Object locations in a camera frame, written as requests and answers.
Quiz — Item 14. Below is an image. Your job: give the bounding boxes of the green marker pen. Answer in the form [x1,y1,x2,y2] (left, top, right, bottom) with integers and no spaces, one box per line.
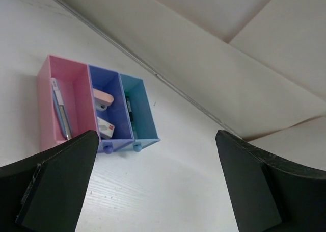
[125,96,135,130]

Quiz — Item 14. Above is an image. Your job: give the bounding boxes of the light blue cutter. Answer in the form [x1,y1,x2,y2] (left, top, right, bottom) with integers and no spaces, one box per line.
[51,78,72,140]

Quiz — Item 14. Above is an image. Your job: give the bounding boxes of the pink container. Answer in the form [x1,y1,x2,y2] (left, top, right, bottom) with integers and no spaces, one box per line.
[37,55,98,151]

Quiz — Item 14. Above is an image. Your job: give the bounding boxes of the dark blue container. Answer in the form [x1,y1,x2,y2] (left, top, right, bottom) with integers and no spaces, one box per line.
[89,65,134,154]

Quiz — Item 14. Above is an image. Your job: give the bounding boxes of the white eraser with label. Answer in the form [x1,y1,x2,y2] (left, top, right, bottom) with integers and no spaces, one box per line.
[97,117,115,139]

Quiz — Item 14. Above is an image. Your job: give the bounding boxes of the light blue container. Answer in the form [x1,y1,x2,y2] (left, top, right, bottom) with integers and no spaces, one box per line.
[121,74,160,152]

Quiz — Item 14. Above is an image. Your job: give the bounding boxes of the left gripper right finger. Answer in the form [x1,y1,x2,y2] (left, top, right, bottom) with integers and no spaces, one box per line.
[215,130,325,231]

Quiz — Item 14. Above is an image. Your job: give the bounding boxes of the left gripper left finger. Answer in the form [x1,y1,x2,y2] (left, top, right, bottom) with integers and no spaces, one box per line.
[1,131,99,231]

